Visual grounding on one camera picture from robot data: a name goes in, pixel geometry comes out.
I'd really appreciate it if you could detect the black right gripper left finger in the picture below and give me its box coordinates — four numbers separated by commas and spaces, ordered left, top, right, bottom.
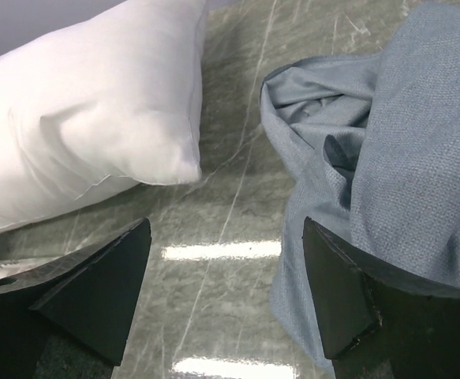
0, 219, 151, 378

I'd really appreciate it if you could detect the blue beige striped pillowcase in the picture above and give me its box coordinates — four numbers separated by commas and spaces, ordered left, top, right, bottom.
260, 2, 460, 372

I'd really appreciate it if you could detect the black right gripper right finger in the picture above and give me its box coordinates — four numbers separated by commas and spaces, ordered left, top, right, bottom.
303, 219, 460, 378

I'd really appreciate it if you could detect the white pillow insert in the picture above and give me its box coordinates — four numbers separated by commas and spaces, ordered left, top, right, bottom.
0, 1, 208, 233

